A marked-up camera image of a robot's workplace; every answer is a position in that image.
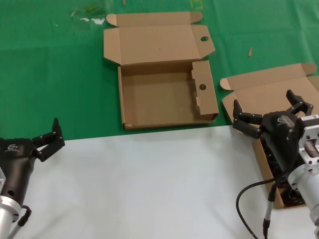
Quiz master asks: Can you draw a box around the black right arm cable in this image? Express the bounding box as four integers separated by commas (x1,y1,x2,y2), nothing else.
236,173,294,239

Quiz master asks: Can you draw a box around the open cardboard box with holes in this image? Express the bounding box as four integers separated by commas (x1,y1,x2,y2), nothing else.
103,11,220,131

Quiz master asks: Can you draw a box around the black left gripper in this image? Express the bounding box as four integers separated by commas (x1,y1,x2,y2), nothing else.
0,118,66,203

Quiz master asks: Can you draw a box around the white table cloth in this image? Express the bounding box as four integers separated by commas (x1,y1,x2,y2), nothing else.
0,123,319,239

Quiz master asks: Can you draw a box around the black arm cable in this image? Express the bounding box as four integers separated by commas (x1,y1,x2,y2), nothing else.
7,204,32,239
236,173,294,239

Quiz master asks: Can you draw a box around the open cardboard box of cables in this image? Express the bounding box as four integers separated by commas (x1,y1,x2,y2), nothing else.
219,62,319,210

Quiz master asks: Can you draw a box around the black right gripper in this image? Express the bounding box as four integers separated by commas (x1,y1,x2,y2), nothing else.
232,89,314,172

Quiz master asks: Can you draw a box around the green table cloth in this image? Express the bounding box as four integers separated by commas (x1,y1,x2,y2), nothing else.
0,0,319,144

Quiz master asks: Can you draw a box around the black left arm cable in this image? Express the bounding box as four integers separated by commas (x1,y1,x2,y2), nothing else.
7,204,32,239

